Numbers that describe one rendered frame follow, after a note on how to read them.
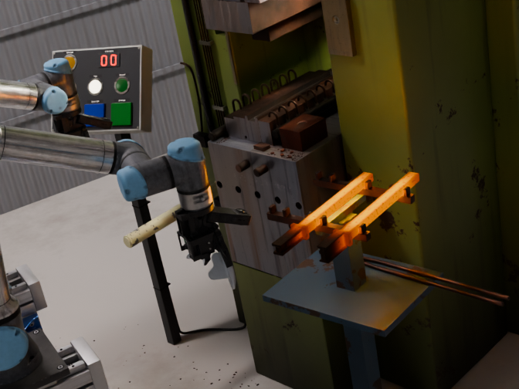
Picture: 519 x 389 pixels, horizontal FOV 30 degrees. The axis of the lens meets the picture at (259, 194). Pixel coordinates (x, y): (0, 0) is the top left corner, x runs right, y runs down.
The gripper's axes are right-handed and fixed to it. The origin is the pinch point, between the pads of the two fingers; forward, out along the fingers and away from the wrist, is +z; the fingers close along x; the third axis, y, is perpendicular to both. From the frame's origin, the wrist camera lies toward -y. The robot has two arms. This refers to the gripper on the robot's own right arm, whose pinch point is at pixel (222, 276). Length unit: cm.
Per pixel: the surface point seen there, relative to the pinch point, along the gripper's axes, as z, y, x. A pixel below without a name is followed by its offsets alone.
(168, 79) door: 53, -107, -294
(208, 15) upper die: -38, -43, -77
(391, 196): 0, -51, -3
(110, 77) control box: -18, -20, -112
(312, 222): 0.2, -29.4, -6.7
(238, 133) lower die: 0, -44, -74
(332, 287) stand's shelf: 27.3, -37.0, -15.8
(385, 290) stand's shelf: 27, -46, -4
